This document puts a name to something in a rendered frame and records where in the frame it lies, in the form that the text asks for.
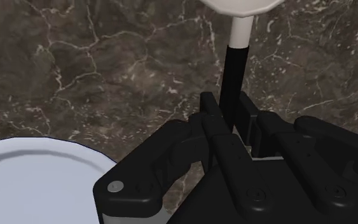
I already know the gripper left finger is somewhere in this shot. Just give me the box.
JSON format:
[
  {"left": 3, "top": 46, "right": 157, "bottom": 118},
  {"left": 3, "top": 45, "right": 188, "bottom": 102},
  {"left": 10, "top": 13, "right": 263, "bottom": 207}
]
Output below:
[{"left": 93, "top": 91, "right": 275, "bottom": 218}]

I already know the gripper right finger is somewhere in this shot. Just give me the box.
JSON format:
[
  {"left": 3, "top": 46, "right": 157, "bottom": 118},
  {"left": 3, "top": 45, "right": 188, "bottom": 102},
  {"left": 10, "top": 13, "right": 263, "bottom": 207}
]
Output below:
[{"left": 234, "top": 90, "right": 358, "bottom": 216}]

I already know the white ladle with black handle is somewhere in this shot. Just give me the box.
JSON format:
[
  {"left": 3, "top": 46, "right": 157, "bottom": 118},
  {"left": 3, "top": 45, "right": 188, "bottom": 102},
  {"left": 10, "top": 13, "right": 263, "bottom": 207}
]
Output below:
[{"left": 199, "top": 0, "right": 286, "bottom": 132}]

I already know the white plate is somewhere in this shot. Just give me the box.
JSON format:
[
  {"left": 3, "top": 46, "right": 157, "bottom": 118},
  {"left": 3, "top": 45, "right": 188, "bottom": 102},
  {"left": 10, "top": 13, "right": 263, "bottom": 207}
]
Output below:
[{"left": 0, "top": 136, "right": 118, "bottom": 224}]

